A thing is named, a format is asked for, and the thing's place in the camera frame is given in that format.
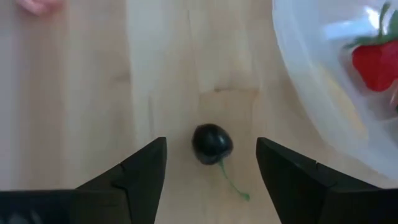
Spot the clear plastic tupperware container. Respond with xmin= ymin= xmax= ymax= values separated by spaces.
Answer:
xmin=272 ymin=0 xmax=398 ymax=187

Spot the small pink toy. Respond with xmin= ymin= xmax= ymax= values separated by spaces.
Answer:
xmin=15 ymin=0 xmax=65 ymax=16

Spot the red toy strawberry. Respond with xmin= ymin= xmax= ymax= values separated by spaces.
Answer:
xmin=343 ymin=1 xmax=398 ymax=93

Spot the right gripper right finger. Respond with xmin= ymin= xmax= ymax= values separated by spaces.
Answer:
xmin=256 ymin=137 xmax=398 ymax=224

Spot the dark toy cherry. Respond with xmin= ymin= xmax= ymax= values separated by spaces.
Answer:
xmin=191 ymin=123 xmax=251 ymax=202

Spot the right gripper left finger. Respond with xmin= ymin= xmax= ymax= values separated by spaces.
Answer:
xmin=0 ymin=136 xmax=168 ymax=224

